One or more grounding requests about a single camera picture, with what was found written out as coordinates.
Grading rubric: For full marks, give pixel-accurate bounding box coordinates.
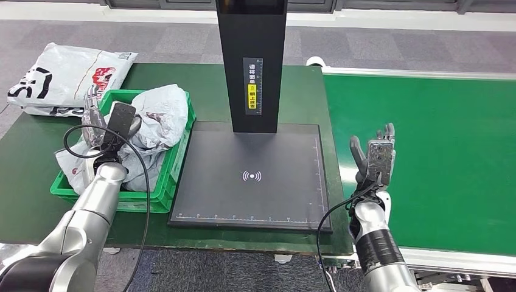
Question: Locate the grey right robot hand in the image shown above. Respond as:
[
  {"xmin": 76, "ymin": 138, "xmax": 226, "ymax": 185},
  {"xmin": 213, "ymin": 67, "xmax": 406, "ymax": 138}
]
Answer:
[{"xmin": 349, "ymin": 122, "xmax": 396, "ymax": 190}]

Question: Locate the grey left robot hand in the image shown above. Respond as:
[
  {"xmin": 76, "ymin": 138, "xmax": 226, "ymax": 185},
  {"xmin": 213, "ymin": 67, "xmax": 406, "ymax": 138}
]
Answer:
[{"xmin": 82, "ymin": 86, "xmax": 142, "ymax": 149}]

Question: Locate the white poly parcel black print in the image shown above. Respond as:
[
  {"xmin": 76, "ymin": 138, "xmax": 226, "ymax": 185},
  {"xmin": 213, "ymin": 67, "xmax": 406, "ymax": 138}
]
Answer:
[{"xmin": 22, "ymin": 105, "xmax": 88, "ymax": 119}]

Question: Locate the white poly parcel red logo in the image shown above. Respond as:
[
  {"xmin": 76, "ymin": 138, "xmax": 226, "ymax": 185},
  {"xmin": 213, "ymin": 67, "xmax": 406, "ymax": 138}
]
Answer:
[{"xmin": 7, "ymin": 42, "xmax": 139, "ymax": 109}]

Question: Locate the green conveyor belt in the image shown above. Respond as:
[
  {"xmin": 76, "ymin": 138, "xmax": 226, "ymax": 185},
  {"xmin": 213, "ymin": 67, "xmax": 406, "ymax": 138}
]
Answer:
[{"xmin": 322, "ymin": 74, "xmax": 516, "ymax": 257}]

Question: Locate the green plastic crate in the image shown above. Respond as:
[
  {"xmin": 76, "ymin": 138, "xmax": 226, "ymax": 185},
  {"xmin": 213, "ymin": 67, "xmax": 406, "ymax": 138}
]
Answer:
[{"xmin": 49, "ymin": 89, "xmax": 197, "ymax": 214}]

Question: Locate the white crate side label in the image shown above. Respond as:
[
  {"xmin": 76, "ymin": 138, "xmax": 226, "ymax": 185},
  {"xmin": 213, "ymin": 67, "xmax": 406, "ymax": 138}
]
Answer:
[{"xmin": 169, "ymin": 128, "xmax": 191, "ymax": 182}]

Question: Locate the dark grey scanner platform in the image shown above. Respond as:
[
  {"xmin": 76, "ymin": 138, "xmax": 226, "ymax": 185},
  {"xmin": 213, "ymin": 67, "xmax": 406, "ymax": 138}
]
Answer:
[{"xmin": 167, "ymin": 121, "xmax": 333, "ymax": 234}]

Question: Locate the black yellow column label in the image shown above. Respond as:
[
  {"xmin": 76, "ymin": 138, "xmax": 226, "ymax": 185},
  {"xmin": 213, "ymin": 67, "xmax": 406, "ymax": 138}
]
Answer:
[{"xmin": 242, "ymin": 57, "xmax": 263, "ymax": 116}]

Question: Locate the black scanner column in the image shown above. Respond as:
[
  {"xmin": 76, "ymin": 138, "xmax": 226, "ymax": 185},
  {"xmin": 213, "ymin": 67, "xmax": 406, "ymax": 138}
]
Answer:
[{"xmin": 215, "ymin": 0, "xmax": 288, "ymax": 134}]

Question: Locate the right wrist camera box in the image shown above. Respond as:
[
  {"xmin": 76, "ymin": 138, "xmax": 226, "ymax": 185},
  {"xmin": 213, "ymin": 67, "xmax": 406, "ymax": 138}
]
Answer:
[{"xmin": 366, "ymin": 139, "xmax": 397, "ymax": 187}]

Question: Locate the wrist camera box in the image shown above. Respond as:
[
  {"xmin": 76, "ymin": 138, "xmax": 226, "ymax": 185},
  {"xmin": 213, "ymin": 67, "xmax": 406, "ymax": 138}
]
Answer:
[
  {"xmin": 366, "ymin": 139, "xmax": 397, "ymax": 187},
  {"xmin": 100, "ymin": 102, "xmax": 137, "ymax": 152}
]

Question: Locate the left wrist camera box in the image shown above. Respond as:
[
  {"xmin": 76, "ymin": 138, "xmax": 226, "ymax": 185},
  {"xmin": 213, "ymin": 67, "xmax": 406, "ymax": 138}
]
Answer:
[{"xmin": 100, "ymin": 102, "xmax": 137, "ymax": 152}]

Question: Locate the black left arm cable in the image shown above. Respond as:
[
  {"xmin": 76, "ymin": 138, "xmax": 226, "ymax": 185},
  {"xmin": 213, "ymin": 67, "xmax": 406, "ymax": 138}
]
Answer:
[{"xmin": 63, "ymin": 123, "xmax": 152, "ymax": 292}]

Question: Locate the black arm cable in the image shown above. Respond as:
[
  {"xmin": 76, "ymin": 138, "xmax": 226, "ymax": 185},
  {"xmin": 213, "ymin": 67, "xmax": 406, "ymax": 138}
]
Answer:
[
  {"xmin": 315, "ymin": 183, "xmax": 382, "ymax": 292},
  {"xmin": 63, "ymin": 123, "xmax": 152, "ymax": 292}
]

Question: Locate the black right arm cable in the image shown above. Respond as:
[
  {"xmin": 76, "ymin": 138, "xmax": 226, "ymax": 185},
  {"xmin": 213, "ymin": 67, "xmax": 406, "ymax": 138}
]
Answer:
[{"xmin": 315, "ymin": 183, "xmax": 382, "ymax": 292}]

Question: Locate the thin white cable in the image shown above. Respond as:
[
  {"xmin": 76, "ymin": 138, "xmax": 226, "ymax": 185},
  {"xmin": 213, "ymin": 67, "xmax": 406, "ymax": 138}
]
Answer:
[{"xmin": 322, "ymin": 266, "xmax": 336, "ymax": 292}]

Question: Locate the aluminium conveyor frame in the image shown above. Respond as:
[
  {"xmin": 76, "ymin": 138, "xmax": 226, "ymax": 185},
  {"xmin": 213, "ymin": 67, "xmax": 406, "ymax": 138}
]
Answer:
[{"xmin": 320, "ymin": 66, "xmax": 516, "ymax": 279}]

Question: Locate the dark window frame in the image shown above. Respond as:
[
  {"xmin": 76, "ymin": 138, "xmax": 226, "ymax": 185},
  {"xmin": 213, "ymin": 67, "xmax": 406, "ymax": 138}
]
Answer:
[{"xmin": 100, "ymin": 0, "xmax": 516, "ymax": 15}]

